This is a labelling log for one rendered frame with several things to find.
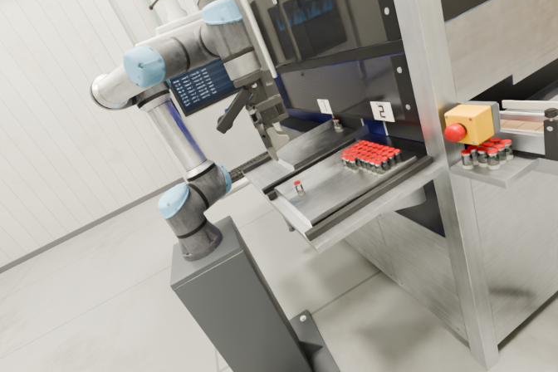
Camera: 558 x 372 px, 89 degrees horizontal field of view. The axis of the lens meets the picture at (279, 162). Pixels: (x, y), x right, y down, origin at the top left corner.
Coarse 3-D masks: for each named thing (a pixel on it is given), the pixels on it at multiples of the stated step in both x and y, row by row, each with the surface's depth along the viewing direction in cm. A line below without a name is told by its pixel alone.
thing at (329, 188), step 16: (352, 144) 99; (336, 160) 98; (416, 160) 77; (304, 176) 95; (320, 176) 95; (336, 176) 90; (352, 176) 86; (368, 176) 83; (384, 176) 74; (288, 192) 94; (320, 192) 86; (336, 192) 82; (352, 192) 79; (304, 208) 81; (320, 208) 78; (336, 208) 71
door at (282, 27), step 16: (256, 0) 127; (288, 0) 103; (256, 16) 135; (272, 16) 120; (288, 16) 109; (272, 32) 128; (288, 32) 115; (304, 32) 104; (272, 48) 136; (288, 48) 122; (304, 48) 110; (288, 64) 129
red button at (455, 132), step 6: (450, 126) 62; (456, 126) 62; (462, 126) 62; (444, 132) 64; (450, 132) 62; (456, 132) 61; (462, 132) 61; (450, 138) 63; (456, 138) 62; (462, 138) 62
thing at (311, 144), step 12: (312, 132) 131; (324, 132) 131; (336, 132) 125; (348, 132) 119; (360, 132) 110; (288, 144) 128; (300, 144) 129; (312, 144) 123; (324, 144) 118; (336, 144) 107; (288, 156) 122; (300, 156) 117; (312, 156) 104; (288, 168) 109
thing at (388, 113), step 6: (372, 102) 87; (378, 102) 85; (384, 102) 82; (372, 108) 89; (378, 108) 86; (384, 108) 83; (390, 108) 81; (378, 114) 87; (384, 114) 85; (390, 114) 82; (390, 120) 84
